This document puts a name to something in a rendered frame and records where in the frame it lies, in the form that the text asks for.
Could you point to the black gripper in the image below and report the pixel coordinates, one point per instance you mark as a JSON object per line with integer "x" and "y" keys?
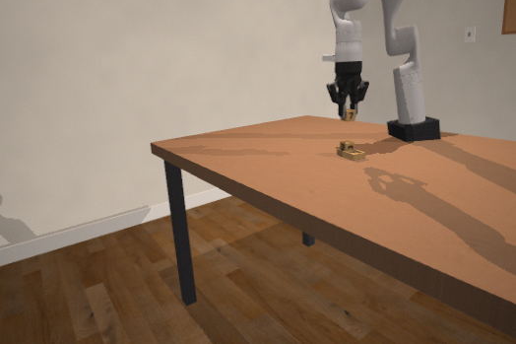
{"x": 348, "y": 84}

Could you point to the tan cube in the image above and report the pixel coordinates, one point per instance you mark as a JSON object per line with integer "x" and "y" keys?
{"x": 350, "y": 115}
{"x": 347, "y": 146}

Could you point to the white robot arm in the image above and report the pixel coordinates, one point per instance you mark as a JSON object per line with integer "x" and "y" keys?
{"x": 398, "y": 41}

